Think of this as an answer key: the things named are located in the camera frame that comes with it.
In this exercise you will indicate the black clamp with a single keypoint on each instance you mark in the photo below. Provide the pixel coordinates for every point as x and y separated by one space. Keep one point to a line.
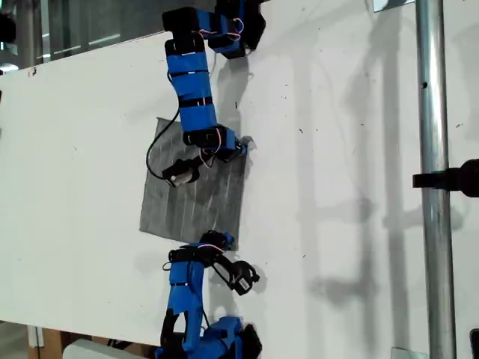
456 178

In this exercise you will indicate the steel post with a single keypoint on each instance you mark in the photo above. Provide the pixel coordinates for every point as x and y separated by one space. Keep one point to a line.
434 112

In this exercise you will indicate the grey metal pipe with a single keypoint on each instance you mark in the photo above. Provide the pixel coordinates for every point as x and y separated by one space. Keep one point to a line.
27 33

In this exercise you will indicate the arm camera stalk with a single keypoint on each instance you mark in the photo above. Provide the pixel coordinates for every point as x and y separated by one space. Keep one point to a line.
222 267
191 164

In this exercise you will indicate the wooden table leg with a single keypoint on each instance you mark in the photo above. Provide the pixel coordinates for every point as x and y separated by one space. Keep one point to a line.
50 346

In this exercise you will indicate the black round object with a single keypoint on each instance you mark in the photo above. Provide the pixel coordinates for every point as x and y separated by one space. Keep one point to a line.
6 28

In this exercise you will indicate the white box under table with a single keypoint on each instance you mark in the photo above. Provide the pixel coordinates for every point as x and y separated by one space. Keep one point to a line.
93 350

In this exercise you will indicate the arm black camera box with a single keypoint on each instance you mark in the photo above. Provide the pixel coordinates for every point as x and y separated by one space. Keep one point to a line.
179 176
243 278

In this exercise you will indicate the white leg bracket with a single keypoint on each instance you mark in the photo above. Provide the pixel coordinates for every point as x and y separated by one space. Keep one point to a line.
33 336

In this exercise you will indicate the grey striped towel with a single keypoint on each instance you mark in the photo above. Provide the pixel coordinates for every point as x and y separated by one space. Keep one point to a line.
187 209

